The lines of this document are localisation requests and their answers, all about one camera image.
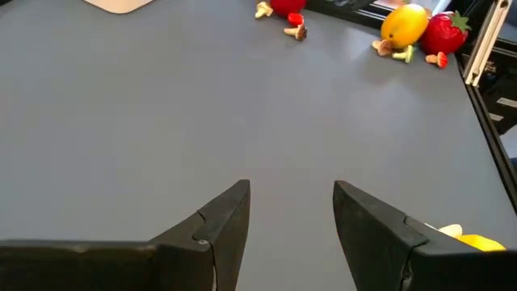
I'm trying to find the small strawberry piece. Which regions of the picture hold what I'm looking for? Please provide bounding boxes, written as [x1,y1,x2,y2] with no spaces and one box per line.
[424,50,449,70]

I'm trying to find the white plastic basket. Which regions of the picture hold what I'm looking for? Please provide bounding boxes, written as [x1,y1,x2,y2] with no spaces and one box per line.
[82,0,157,15]

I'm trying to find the yellow lemon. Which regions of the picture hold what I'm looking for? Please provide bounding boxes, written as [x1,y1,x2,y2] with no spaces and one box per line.
[456,233,507,252]

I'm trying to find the black aluminium rig frame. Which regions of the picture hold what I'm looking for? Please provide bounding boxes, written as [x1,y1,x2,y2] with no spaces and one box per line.
[305,0,517,215]

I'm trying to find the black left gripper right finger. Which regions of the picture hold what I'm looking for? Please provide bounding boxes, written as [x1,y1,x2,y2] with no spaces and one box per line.
[332,179,517,291]

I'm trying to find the red cap toy mushroom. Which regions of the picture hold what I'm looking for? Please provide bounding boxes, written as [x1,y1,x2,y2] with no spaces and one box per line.
[286,11,305,28]

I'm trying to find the cream toy mushroom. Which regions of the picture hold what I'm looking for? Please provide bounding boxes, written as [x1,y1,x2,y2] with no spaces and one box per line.
[423,222,464,239]
[254,1,275,20]

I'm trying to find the yellow-orange mango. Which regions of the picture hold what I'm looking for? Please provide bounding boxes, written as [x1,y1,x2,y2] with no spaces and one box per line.
[380,2,430,50]

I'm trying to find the brown cap toy mushroom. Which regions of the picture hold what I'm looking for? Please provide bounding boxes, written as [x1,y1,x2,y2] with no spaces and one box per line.
[371,38,393,57]
[283,23,309,42]

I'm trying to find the red strawberry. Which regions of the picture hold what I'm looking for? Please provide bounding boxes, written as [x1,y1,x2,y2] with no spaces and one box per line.
[269,0,308,18]
[419,10,473,57]

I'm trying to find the silver frame bracket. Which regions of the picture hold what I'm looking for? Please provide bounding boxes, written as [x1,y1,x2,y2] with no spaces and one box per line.
[463,0,511,88]

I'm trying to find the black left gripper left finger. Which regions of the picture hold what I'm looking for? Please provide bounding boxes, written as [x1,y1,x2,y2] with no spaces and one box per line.
[0,179,252,291]

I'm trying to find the green toy mushroom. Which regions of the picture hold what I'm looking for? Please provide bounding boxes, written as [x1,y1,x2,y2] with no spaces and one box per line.
[391,44,416,65]

